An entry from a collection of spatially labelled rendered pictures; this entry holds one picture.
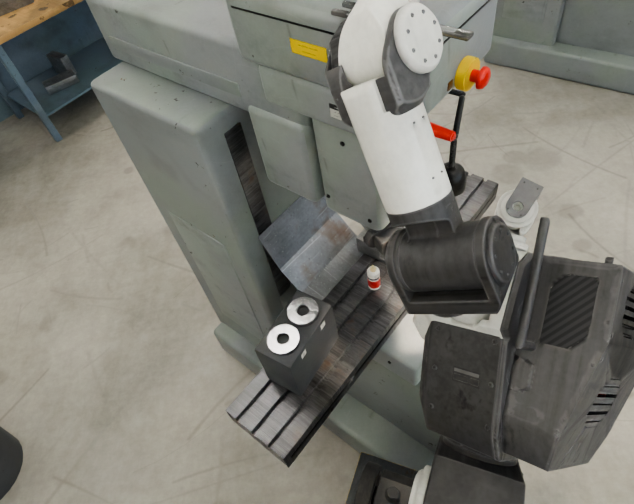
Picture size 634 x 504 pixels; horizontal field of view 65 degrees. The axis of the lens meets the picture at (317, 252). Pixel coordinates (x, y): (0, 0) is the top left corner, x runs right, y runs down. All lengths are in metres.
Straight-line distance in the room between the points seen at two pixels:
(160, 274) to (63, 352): 0.68
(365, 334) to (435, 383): 0.76
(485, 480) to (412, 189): 0.43
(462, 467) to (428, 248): 0.33
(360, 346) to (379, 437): 0.73
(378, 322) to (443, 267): 0.94
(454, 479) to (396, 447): 1.39
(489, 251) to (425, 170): 0.12
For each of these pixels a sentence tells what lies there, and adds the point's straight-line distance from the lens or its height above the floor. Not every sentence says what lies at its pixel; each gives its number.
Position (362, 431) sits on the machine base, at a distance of 2.21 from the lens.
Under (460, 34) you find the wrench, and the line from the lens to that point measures 0.82.
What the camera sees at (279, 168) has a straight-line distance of 1.34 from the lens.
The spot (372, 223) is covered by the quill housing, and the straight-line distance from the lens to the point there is 1.26.
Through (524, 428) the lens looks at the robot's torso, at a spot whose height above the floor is 1.58.
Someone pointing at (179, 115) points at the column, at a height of 1.56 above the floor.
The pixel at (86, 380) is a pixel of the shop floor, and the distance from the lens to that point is 2.98.
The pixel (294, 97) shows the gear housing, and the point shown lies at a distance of 1.12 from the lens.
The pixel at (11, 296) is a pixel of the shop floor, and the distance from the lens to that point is 3.63.
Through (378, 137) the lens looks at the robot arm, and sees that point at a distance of 0.61.
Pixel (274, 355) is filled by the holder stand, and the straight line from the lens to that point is 1.35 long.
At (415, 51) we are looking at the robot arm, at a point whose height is 1.98.
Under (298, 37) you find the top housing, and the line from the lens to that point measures 1.01.
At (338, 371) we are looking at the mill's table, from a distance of 1.51.
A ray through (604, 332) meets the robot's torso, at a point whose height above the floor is 1.69.
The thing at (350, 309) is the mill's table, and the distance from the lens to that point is 1.61.
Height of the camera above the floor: 2.28
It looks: 50 degrees down
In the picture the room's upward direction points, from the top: 12 degrees counter-clockwise
